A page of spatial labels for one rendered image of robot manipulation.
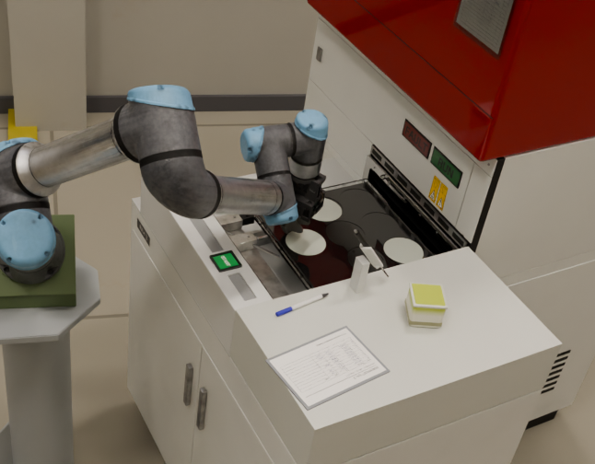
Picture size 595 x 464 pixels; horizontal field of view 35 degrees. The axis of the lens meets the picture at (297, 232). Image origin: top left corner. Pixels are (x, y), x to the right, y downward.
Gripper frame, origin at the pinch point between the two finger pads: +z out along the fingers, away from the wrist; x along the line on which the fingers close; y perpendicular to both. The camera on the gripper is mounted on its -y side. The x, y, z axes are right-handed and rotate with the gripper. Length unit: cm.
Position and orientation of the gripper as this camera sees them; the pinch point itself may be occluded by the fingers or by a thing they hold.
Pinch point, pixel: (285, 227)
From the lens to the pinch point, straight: 232.8
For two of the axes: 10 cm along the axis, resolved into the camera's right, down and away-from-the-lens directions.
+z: -1.3, 7.1, 6.9
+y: 8.6, 4.2, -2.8
